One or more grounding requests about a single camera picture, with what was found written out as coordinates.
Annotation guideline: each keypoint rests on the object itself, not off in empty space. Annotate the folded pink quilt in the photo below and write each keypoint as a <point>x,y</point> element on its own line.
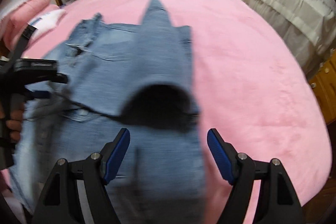
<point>16,16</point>

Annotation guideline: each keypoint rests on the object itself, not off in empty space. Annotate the person's left hand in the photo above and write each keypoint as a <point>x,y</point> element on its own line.
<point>15,123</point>

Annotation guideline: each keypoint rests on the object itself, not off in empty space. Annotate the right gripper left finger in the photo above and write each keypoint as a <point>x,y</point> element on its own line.
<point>59,200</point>

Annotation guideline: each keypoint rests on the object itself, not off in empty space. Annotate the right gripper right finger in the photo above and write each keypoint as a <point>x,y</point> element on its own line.
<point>277,201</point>

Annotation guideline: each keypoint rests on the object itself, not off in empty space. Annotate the wooden drawer cabinet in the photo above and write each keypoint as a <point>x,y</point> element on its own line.
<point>323,86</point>

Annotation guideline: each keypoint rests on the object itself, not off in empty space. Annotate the white printed pillow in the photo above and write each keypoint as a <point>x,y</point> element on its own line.
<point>46,22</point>

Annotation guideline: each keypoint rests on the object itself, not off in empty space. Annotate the beige ruffled furniture cover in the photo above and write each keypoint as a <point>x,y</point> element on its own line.
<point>306,26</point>

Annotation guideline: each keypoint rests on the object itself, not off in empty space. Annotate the pink fleece bed blanket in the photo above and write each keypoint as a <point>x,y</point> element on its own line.
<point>245,82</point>

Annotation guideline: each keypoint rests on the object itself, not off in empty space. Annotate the blue denim jacket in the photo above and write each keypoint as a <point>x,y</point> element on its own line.
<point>137,77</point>

